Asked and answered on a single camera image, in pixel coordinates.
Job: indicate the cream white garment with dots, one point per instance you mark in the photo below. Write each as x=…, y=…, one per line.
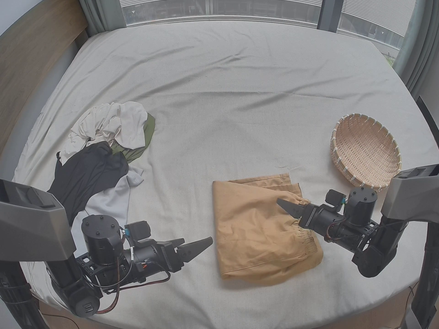
x=128, y=129

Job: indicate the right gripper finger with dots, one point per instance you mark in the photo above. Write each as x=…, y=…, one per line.
x=291, y=208

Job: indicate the black garment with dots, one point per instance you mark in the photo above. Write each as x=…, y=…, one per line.
x=89, y=175

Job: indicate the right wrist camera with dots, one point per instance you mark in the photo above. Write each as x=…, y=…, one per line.
x=334, y=197

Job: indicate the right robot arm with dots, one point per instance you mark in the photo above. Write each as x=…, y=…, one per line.
x=408, y=197

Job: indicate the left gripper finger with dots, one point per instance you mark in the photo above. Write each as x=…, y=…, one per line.
x=176, y=243
x=195, y=248

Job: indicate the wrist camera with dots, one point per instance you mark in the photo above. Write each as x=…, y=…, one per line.
x=140, y=230
x=334, y=197

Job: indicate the pale grey garment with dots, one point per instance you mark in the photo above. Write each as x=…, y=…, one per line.
x=113, y=200

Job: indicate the tan shorts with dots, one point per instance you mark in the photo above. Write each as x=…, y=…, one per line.
x=253, y=231

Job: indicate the round woven basket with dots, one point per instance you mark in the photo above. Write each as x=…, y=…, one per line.
x=367, y=149

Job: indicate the grey-green curtain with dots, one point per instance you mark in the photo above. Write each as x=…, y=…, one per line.
x=422, y=46
x=99, y=2

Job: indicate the bed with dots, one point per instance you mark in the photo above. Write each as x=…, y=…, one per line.
x=219, y=94

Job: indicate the window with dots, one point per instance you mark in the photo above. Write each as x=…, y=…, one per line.
x=240, y=2

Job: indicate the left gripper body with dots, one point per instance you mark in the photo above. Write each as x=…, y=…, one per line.
x=169, y=257

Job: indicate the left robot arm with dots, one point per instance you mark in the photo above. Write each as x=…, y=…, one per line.
x=37, y=224

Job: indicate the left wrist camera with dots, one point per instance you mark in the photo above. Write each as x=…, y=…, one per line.
x=140, y=230

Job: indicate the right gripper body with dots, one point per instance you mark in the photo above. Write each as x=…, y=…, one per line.
x=320, y=218

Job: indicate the green garment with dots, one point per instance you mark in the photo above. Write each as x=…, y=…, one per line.
x=149, y=129

